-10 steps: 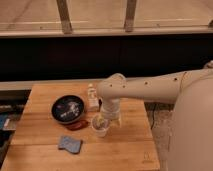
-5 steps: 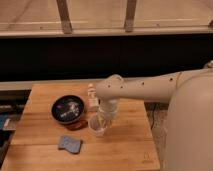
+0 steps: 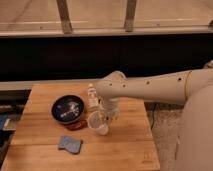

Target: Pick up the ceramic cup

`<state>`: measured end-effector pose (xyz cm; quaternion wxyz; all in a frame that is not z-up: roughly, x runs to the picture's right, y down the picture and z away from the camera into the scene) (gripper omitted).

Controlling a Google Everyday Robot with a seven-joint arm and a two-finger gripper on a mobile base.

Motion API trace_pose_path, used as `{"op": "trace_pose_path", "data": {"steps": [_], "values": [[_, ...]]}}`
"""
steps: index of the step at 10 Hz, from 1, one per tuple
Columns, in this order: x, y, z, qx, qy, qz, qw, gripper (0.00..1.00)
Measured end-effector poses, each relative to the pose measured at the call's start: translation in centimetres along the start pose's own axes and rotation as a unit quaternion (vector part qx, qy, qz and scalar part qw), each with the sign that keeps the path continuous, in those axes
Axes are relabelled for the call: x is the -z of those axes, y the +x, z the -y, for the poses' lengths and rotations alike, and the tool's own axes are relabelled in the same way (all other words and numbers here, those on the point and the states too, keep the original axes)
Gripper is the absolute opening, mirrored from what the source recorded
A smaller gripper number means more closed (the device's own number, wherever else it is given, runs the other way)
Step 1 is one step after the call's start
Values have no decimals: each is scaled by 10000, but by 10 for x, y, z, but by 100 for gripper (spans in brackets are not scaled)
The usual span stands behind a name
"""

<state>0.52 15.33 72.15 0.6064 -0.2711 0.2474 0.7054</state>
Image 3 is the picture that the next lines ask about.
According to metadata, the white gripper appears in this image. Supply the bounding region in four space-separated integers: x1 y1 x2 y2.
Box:
101 98 119 124

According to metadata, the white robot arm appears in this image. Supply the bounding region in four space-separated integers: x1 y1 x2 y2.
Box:
96 68 213 171

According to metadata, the small clear bottle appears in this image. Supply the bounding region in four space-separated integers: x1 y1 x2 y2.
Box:
87 83 99 111

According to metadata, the black bowl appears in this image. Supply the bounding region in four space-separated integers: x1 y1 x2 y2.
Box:
51 95 84 124

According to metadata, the blue sponge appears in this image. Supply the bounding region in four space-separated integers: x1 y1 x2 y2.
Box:
58 136 82 154

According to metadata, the black cable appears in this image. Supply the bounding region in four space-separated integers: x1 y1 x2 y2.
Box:
149 103 158 131

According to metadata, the left metal frame post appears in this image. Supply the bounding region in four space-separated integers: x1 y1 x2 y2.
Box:
56 0 72 34

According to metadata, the metal frame post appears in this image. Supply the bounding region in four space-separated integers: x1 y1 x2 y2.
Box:
124 0 137 32
56 0 72 34

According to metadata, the right metal frame post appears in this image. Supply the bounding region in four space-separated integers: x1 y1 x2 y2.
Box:
124 0 137 32

